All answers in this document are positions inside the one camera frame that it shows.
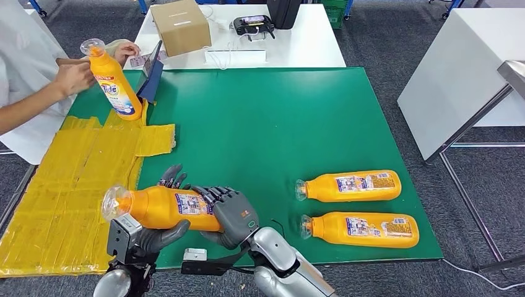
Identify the black handheld controller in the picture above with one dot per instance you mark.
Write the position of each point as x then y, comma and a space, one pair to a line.
252, 24

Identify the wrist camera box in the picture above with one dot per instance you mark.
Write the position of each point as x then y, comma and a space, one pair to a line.
201, 264
123, 237

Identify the green table mat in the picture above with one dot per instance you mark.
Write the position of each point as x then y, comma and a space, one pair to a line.
266, 123

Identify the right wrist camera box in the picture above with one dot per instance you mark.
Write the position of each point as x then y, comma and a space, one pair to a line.
201, 264

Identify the brown cardboard box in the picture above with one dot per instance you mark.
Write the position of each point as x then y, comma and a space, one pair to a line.
180, 26

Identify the large white table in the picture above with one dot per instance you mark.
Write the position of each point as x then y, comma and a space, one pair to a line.
451, 74

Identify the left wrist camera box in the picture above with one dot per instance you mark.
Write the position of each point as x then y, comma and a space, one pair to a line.
123, 237

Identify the printed label sheet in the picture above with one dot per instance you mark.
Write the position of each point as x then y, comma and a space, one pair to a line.
137, 60

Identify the person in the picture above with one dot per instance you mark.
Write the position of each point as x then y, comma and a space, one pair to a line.
24, 45

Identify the grey metal frame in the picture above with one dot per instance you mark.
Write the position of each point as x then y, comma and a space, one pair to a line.
471, 205

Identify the beige wrist wrap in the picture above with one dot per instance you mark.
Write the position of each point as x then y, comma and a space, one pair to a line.
117, 44

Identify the person's right forearm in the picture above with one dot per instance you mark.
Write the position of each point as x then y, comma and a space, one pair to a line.
28, 108

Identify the long white box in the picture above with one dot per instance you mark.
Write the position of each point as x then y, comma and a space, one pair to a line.
242, 56

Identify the person's right hand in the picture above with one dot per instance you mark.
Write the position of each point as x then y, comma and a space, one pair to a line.
76, 80

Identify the green plastic crate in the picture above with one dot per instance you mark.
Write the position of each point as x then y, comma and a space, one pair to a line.
333, 12

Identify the tablet in blue case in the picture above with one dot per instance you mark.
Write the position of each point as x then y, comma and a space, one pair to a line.
151, 82

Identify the person's left hand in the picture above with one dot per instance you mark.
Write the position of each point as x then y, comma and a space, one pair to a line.
128, 50

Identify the steel table corner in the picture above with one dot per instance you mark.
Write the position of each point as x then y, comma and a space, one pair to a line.
514, 76

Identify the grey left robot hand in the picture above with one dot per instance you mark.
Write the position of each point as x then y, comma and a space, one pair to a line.
164, 240

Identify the orange detergent bottle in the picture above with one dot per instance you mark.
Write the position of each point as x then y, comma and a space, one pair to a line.
328, 229
117, 94
156, 207
320, 190

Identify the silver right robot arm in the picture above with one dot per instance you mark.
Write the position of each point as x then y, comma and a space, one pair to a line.
283, 262

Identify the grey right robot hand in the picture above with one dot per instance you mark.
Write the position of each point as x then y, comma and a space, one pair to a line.
238, 219

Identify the yellow taped cardboard sheet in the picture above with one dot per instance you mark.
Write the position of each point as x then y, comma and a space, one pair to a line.
61, 184

